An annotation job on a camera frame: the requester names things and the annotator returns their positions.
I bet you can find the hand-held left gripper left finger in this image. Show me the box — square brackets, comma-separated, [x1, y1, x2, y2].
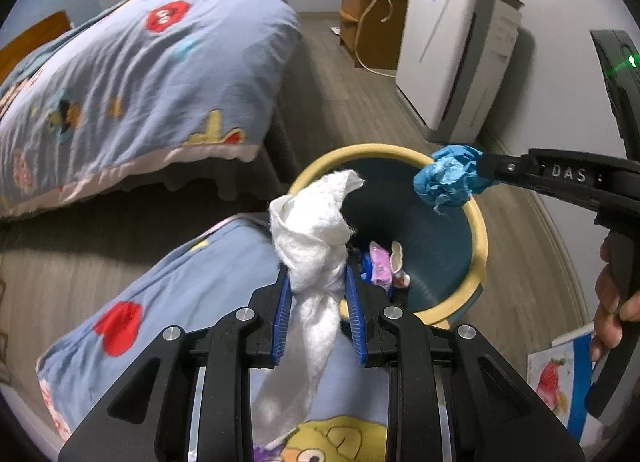
[57, 267, 296, 462]

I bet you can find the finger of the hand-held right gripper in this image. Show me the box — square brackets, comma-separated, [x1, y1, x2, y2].
[470, 148, 538, 190]

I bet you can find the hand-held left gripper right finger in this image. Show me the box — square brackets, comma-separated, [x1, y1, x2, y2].
[344, 252, 586, 462]

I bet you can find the blue paper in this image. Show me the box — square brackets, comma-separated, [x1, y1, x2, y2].
[412, 143, 493, 215]

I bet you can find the pink paper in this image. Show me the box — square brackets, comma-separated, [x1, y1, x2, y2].
[367, 241, 393, 288]

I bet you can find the white tissue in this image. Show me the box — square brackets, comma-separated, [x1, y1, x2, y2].
[252, 169, 365, 448]

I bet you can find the blue bin with yellow rim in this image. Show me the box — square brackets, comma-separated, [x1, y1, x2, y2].
[288, 143, 488, 330]

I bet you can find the person's right hand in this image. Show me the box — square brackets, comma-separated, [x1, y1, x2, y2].
[590, 236, 640, 364]

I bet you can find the blue cartoon printed cushion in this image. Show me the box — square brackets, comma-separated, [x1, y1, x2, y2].
[36, 212, 401, 462]

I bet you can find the white air purifier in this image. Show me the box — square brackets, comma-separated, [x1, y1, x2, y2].
[395, 0, 525, 143]

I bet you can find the wooden cabinet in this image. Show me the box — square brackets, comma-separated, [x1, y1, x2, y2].
[340, 0, 411, 70]

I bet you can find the blue white printed carton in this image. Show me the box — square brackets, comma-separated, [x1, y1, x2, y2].
[527, 325, 608, 445]

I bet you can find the blue cartoon printed duvet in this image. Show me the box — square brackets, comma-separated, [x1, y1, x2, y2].
[0, 0, 303, 218]

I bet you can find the wooden bed headboard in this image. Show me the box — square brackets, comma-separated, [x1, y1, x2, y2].
[0, 11, 71, 86]

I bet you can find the white cable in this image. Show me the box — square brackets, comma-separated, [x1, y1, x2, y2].
[352, 0, 401, 76]

